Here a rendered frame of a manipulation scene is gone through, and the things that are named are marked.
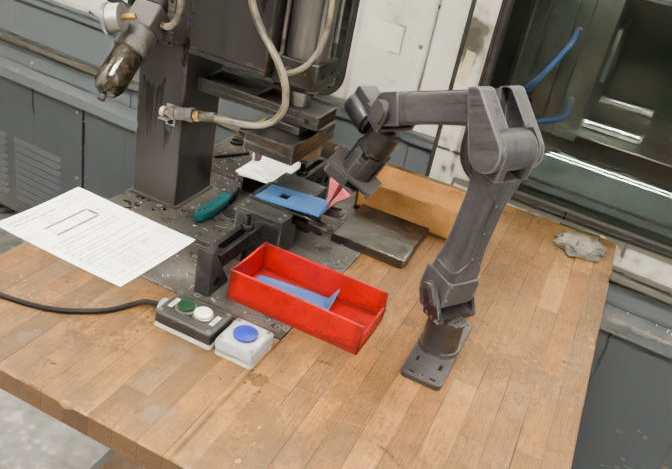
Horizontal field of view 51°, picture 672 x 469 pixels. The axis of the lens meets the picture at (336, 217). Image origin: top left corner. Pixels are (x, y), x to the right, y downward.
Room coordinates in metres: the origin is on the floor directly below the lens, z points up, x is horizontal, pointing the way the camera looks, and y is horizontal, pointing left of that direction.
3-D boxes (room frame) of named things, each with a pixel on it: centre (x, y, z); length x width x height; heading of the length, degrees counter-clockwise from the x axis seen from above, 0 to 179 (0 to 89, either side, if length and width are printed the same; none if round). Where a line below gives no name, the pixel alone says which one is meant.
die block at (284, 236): (1.26, 0.11, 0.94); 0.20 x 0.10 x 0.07; 161
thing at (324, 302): (1.03, 0.05, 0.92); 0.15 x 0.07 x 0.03; 78
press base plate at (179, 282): (1.31, 0.18, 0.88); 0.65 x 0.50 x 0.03; 161
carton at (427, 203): (1.47, -0.17, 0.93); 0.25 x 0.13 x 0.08; 71
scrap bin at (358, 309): (1.02, 0.02, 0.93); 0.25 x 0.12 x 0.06; 71
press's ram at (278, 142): (1.27, 0.18, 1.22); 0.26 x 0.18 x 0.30; 71
